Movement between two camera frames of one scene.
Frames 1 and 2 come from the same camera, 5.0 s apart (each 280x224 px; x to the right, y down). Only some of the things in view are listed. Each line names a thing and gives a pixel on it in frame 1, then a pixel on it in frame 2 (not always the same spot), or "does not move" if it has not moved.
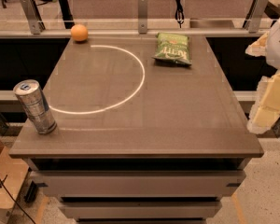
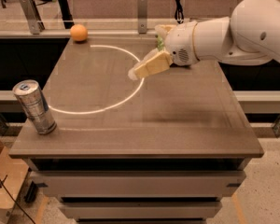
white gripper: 279,46 -> 179,44
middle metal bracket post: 143,13 does not move
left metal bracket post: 34,19 does not move
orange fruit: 78,33 does not move
